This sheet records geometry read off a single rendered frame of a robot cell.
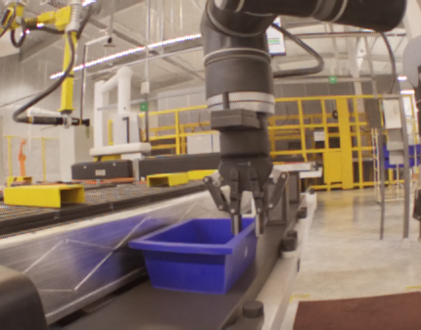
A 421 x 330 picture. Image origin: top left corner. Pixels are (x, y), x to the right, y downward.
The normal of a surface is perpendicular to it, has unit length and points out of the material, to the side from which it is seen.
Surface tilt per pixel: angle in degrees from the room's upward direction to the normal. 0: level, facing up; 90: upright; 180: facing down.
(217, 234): 85
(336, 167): 90
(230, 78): 90
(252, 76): 90
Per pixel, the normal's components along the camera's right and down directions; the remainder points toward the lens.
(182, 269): -0.33, 0.11
